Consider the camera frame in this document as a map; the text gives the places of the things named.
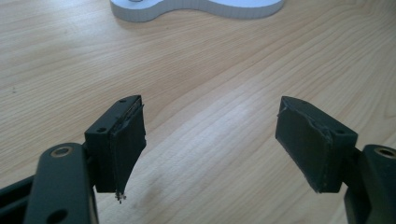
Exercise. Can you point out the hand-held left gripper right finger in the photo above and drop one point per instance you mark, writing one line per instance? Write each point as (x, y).
(311, 146)

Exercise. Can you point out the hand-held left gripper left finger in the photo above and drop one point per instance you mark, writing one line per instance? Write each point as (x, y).
(120, 149)

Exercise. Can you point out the white curved foam board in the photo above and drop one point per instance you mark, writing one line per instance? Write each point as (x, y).
(199, 7)

